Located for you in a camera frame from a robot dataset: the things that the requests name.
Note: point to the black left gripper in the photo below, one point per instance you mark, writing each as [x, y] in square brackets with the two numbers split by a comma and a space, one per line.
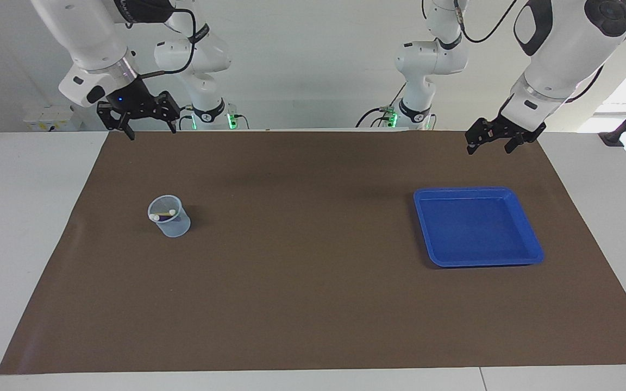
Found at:
[514, 130]

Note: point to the brown table mat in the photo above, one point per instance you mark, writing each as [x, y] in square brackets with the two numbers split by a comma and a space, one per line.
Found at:
[313, 293]

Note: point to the purple pen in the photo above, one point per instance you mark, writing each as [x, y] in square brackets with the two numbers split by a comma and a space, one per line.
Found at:
[174, 219]

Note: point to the blue plastic tray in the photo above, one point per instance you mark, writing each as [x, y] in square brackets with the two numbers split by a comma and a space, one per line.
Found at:
[476, 228]

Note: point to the green lit base connector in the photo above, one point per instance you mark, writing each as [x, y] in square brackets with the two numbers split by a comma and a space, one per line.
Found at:
[390, 116]
[231, 120]

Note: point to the yellow pen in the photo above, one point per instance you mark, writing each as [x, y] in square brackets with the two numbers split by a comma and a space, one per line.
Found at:
[155, 217]

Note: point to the white wall socket box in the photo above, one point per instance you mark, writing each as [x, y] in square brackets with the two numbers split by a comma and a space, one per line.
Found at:
[47, 118]

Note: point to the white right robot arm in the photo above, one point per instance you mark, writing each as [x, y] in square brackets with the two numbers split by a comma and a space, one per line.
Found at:
[85, 38]

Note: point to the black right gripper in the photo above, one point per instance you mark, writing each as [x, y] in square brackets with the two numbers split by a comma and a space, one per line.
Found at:
[131, 100]

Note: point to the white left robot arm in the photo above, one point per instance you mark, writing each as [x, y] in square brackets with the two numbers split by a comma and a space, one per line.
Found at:
[563, 54]

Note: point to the clear plastic cup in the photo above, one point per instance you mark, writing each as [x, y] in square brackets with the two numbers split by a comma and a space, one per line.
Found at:
[174, 229]

